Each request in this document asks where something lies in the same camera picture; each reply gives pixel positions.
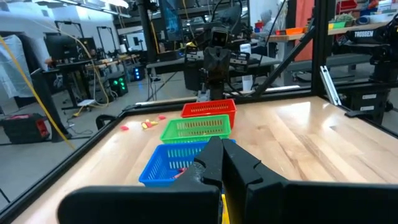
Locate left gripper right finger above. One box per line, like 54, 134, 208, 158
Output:
222, 139, 287, 224

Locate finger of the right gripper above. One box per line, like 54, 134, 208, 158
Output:
216, 49, 229, 82
206, 49, 218, 82

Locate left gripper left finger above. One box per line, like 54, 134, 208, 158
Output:
174, 136, 224, 189

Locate green plastic basket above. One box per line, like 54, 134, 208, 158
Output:
160, 114, 233, 144

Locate yellow plastic basket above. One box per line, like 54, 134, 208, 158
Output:
221, 194, 230, 224

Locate red plastic basket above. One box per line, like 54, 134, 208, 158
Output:
180, 98, 238, 129

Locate dark hanging banner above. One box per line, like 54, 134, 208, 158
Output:
159, 0, 184, 41

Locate blue plastic basket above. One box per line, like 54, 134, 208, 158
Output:
138, 139, 237, 188

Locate black computer blue lights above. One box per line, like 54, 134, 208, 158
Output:
132, 65, 146, 82

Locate person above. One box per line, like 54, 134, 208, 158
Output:
254, 9, 280, 47

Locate black computer green lights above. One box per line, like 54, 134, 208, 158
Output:
108, 73, 129, 97

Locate silver aluminium bar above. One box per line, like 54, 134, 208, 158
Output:
319, 65, 342, 106

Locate wooden desk black legs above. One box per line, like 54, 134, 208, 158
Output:
43, 54, 141, 110

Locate white power box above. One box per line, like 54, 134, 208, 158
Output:
76, 98, 96, 108

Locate black monitor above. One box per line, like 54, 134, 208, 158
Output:
45, 34, 78, 62

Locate black computer tower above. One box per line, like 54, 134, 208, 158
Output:
0, 113, 50, 144

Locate grey cloth cover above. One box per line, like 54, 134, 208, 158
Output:
0, 34, 34, 99

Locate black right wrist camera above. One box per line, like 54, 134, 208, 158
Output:
211, 27, 230, 47

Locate yellow floor cable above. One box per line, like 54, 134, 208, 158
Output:
58, 27, 110, 118

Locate orange wall panel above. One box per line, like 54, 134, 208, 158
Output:
294, 0, 315, 62

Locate yellow hanging cable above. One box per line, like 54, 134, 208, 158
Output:
0, 34, 76, 150

